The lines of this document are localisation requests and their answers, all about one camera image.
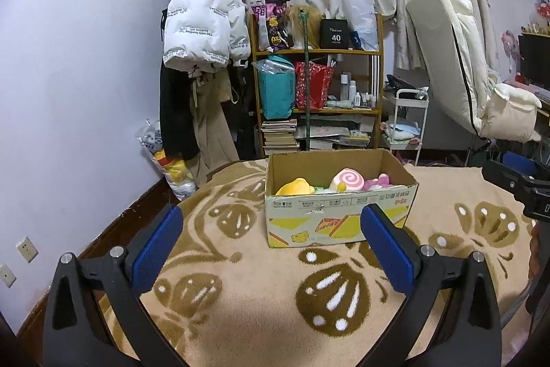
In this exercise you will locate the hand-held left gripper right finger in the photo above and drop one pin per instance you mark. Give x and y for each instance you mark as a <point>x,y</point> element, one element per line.
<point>389,255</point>

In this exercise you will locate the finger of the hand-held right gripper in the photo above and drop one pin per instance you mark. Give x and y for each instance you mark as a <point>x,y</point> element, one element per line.
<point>500,178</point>
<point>520,163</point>

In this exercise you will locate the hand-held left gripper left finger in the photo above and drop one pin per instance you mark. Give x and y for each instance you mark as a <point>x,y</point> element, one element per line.
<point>157,251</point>

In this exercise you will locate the purple plush toy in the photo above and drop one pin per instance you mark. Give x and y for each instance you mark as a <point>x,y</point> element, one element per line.
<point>376,183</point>

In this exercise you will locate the printed cardboard box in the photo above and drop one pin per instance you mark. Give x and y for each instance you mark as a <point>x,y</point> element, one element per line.
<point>318,208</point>

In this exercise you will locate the pink swirl roll plush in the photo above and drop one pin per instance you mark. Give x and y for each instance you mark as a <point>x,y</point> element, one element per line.
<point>348,180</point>

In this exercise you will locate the yellow plush toy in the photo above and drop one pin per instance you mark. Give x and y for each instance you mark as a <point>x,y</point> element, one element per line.
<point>294,187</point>

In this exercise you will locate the plastic bag of toys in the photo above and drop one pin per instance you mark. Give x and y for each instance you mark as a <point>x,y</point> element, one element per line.
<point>172,169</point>

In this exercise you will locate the green plush toy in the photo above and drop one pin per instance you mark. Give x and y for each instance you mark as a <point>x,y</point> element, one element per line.
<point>321,190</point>

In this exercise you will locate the white trolley cart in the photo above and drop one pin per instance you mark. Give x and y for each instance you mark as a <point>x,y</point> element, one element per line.
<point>423,122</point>

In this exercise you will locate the beige patterned carpet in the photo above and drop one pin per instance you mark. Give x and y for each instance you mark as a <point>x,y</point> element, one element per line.
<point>240,307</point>

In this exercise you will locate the black monitor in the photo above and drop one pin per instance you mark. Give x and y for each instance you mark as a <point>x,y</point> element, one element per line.
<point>535,59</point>

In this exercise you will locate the folded blue and white cloth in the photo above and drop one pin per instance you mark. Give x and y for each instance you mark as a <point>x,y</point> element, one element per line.
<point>401,131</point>

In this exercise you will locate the pink desk fan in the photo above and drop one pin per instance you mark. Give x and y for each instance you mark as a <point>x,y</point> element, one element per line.
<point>509,46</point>

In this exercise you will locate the large pile of books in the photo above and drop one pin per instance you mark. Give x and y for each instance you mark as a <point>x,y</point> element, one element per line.
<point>339,139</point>

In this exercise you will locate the white recliner chair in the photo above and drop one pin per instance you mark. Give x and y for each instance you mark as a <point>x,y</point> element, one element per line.
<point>455,49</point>

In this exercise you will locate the beige hanging garment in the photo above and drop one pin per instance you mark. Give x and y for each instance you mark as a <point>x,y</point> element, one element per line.
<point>212,126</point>

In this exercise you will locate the black item on cart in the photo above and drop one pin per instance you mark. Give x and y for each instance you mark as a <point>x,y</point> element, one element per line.
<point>401,83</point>

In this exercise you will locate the small stack of books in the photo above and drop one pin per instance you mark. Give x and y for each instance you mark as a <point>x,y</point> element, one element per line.
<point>279,137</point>

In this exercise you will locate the group of small bottles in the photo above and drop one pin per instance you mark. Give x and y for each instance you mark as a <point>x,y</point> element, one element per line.
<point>359,96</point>

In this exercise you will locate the wooden shelf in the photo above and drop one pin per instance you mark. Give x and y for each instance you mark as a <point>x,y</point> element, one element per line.
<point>378,66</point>

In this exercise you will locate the red patterned bag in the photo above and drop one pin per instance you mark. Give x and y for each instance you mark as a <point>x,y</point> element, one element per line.
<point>318,87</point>

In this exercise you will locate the green pole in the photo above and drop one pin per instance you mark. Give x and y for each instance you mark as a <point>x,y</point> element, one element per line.
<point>307,92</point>

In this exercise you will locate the teal bag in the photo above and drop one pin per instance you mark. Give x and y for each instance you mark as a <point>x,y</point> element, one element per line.
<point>275,92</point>

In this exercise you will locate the clear plastic bag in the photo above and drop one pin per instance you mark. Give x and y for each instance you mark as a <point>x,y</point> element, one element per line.
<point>363,23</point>

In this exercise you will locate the black gift box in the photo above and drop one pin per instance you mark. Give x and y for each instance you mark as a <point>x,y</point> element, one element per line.
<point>335,34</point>

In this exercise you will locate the blond wig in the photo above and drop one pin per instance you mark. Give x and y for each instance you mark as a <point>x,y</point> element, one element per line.
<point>298,27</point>

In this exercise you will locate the white puffer jacket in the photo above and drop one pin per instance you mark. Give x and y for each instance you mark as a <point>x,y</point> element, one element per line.
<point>202,6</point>

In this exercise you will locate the purple and black printed bag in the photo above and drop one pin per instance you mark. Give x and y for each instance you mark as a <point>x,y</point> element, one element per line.
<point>270,25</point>

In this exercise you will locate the white wall outlet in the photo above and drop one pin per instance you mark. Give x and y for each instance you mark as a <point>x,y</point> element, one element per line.
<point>6,276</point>
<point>26,249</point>

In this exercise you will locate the cartoon wall decoration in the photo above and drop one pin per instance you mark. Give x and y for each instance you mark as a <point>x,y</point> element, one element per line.
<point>543,1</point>

